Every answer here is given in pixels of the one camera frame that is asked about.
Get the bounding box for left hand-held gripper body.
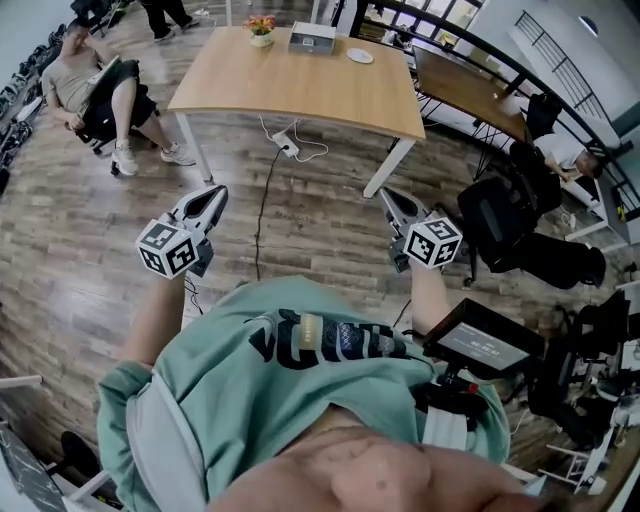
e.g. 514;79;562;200
135;210;216;281

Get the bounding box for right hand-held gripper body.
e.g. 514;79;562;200
389;211;464;274

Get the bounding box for grey storage box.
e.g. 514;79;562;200
287;20;338;57

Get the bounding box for person's right forearm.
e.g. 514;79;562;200
408;263;454;337

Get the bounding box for person's left forearm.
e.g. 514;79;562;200
121;272;190;367

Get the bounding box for white power strip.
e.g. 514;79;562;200
270;130;302;159

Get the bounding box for black screen device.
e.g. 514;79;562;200
421;297;547;382

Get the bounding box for dark wooden table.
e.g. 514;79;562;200
412;45;535;182

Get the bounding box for person's green t-shirt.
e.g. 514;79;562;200
96;275;512;512

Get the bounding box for light wooden table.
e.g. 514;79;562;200
167;24;428;200

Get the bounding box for white desk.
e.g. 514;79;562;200
563;172;632;247

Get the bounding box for potted flowers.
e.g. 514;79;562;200
241;14;278;50

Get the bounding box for black metal railing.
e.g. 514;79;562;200
348;0;640;221

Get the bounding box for row of black devices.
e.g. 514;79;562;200
0;22;68;197

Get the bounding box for black shoe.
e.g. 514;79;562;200
59;430;103;482

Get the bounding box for white metal rack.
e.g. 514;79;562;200
536;427;617;497

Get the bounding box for marble patterned board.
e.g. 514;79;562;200
0;423;69;512

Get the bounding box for black floor cable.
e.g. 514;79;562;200
253;146;282;282

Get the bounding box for white floor cable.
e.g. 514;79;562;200
257;114;331;164

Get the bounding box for black mount with red knob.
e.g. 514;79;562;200
412;367;492;434

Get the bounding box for white chest strap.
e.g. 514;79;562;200
421;403;470;450

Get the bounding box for grey shoulder strap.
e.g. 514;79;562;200
124;370;210;512

